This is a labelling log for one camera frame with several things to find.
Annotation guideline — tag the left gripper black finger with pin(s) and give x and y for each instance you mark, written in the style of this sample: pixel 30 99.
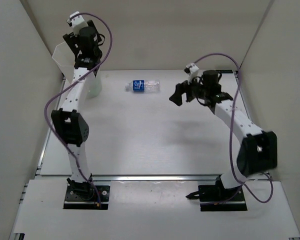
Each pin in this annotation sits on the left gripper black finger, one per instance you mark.
pixel 73 43
pixel 92 30

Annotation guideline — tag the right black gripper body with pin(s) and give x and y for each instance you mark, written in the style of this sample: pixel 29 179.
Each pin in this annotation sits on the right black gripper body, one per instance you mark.
pixel 200 91

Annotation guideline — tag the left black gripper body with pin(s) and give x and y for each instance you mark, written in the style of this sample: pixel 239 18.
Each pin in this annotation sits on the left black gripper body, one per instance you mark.
pixel 99 53

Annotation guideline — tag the clear bottle blue label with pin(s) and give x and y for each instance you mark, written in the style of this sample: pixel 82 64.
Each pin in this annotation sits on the clear bottle blue label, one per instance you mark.
pixel 141 86

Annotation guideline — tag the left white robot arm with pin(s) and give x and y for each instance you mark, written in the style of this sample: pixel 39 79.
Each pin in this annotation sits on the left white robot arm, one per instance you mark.
pixel 69 124

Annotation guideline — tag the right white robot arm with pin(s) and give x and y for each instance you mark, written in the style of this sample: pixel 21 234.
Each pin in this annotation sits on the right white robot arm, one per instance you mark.
pixel 258 148

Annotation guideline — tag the tall white plastic bin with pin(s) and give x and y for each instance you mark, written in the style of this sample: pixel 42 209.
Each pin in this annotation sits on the tall white plastic bin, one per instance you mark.
pixel 65 60

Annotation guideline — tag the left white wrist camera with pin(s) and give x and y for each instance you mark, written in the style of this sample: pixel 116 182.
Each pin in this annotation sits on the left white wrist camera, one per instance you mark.
pixel 77 22

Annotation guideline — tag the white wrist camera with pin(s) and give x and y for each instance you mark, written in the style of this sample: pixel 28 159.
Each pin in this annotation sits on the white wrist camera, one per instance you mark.
pixel 77 22
pixel 192 71

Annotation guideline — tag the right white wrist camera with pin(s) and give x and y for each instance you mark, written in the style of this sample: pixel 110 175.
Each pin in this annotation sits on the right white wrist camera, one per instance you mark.
pixel 192 71

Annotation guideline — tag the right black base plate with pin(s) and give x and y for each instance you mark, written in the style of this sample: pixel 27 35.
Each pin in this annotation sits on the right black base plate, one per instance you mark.
pixel 229 200

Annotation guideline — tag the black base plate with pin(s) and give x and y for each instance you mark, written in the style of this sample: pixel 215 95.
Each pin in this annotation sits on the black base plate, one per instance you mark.
pixel 82 196
pixel 229 200

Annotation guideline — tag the aluminium table edge rail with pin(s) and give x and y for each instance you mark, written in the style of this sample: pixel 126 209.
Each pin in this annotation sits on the aluminium table edge rail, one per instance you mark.
pixel 169 177

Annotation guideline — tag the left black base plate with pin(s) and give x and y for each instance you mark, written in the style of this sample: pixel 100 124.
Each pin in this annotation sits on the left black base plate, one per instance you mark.
pixel 82 196

